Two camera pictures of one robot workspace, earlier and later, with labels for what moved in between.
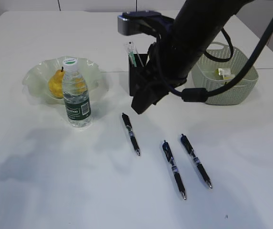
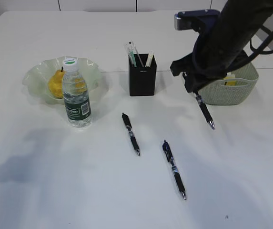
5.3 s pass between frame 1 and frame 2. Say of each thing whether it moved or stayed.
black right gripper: moved
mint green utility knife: stayed
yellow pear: stayed
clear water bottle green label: stayed
